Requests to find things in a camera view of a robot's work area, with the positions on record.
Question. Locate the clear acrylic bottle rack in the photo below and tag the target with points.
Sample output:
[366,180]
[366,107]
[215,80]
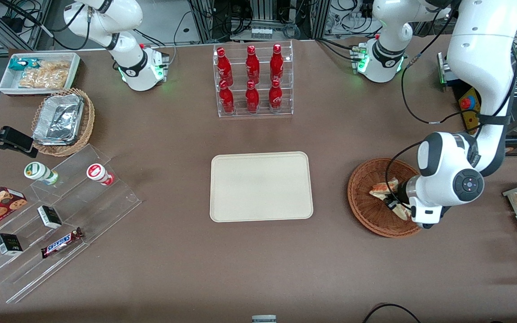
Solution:
[240,103]

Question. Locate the red drink bottle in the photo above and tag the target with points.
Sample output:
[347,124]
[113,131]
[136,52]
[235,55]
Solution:
[226,99]
[252,98]
[224,67]
[275,98]
[252,65]
[277,63]

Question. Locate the teal snack packet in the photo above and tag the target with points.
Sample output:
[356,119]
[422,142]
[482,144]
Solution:
[21,63]

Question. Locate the clear bag of crackers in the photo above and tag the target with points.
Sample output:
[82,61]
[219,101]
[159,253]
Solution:
[56,66]
[43,80]

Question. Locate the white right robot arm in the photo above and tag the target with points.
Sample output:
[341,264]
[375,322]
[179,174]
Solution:
[128,49]

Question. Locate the small black carton box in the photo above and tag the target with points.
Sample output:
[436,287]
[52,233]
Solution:
[50,216]
[9,244]

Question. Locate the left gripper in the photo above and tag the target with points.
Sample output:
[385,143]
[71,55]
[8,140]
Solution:
[401,193]

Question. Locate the triangle sandwich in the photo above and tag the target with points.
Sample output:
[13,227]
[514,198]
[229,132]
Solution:
[382,188]

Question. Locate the green yogurt bottle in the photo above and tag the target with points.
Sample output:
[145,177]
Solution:
[34,170]

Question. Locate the beige rectangular serving tray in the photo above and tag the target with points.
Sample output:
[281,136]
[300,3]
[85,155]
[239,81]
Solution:
[240,193]

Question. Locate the yellow emergency stop box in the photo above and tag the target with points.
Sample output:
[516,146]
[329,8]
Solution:
[470,111]

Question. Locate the clear acrylic stepped shelf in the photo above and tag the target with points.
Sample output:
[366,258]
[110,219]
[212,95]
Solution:
[106,211]

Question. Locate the white rectangular snack bin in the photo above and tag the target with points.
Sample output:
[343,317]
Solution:
[7,85]

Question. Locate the Snickers chocolate bar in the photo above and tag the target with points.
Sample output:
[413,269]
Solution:
[61,242]

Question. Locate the light wicker basket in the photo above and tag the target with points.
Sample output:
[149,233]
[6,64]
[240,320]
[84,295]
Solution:
[89,116]

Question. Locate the red strawberry yogurt bottle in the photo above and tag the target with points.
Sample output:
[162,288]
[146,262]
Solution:
[95,172]

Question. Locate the small grey device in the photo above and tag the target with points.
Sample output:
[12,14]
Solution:
[264,319]

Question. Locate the grey box with green light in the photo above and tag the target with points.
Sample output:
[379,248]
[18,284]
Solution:
[444,72]

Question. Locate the brown wicker basket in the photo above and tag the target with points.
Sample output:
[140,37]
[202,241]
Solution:
[366,206]

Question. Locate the stack of foil containers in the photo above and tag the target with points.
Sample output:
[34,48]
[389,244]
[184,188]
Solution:
[59,119]

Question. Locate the white power strip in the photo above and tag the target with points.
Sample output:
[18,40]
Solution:
[261,32]

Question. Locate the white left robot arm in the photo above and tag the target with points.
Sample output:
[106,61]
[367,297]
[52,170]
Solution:
[483,45]

